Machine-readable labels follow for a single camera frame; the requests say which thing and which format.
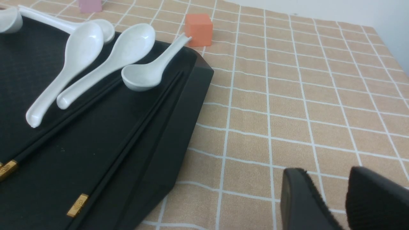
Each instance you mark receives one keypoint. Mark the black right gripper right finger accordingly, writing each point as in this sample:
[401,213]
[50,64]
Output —
[374,202]

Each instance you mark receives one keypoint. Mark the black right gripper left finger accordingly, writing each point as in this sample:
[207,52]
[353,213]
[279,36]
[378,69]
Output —
[302,207]

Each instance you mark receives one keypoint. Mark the checkered beige tablecloth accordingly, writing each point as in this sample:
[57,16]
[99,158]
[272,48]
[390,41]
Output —
[287,91]

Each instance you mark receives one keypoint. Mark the black rectangular tray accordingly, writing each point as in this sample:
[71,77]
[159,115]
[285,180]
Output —
[40,194]

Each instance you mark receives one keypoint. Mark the orange cube block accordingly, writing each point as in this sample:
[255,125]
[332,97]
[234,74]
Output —
[200,28]

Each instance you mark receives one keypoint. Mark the white ceramic spoon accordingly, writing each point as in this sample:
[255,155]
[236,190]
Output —
[82,48]
[143,77]
[10,20]
[131,46]
[67,26]

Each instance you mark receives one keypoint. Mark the black chopstick gold band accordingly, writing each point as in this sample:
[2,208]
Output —
[83,205]
[18,158]

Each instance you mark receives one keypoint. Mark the pink cube block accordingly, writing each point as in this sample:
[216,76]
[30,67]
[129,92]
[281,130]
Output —
[90,6]

